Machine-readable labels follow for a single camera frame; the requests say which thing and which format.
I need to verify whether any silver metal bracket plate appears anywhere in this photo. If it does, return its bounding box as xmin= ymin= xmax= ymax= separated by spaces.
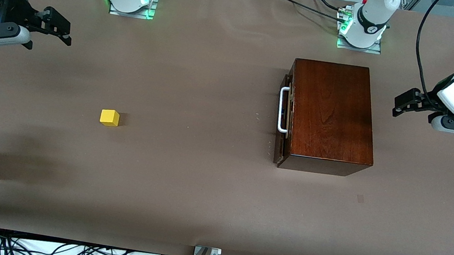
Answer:
xmin=193 ymin=245 xmax=222 ymax=255

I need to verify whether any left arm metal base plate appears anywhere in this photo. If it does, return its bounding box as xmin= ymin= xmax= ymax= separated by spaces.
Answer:
xmin=336 ymin=33 xmax=383 ymax=55

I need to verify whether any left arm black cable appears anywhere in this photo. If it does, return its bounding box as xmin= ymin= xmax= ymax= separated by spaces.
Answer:
xmin=408 ymin=0 xmax=446 ymax=102

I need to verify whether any yellow cube block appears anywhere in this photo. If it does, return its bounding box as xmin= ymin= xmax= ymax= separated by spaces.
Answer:
xmin=99 ymin=108 xmax=121 ymax=128

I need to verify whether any wooden drawer with white handle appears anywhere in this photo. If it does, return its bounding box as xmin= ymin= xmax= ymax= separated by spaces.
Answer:
xmin=270 ymin=74 xmax=300 ymax=167

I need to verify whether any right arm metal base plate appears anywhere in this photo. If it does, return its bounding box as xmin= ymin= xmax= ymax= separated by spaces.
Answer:
xmin=108 ymin=0 xmax=159 ymax=21

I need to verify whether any dark brown wooden cabinet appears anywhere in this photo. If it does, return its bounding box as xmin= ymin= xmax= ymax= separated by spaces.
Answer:
xmin=277 ymin=57 xmax=386 ymax=181

